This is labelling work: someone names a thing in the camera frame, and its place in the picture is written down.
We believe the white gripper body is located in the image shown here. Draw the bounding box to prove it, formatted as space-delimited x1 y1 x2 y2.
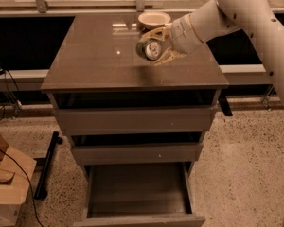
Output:
169 13 204 54

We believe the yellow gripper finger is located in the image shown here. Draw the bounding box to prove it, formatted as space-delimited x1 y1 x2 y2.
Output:
154 47 186 66
140 26 170 42

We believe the green soda can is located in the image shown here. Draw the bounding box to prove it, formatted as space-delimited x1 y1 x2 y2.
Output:
135 40 162 61

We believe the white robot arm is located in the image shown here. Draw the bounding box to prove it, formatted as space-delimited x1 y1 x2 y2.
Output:
153 0 284 227

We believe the top grey drawer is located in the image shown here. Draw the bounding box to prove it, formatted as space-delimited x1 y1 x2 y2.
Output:
54 107 216 136

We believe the grey drawer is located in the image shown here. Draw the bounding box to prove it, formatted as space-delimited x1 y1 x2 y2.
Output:
74 163 205 227
54 107 216 136
72 143 203 166

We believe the grey drawer cabinet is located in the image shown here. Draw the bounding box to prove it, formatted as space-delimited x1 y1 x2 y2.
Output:
40 12 230 227

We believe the middle grey drawer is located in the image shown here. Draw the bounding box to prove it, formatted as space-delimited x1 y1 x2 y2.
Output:
72 143 203 166

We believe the bottom grey drawer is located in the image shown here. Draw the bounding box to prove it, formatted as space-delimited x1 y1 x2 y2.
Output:
74 163 205 227

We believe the white bowl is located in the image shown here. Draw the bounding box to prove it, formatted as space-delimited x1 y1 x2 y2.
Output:
138 11 171 29

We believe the black stand leg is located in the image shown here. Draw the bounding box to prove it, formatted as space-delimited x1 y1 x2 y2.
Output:
34 131 63 200

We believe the cardboard box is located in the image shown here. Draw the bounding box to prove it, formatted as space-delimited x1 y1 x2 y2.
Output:
0 134 36 227

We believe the black cable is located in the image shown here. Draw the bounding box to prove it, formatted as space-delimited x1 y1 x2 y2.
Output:
0 138 45 227

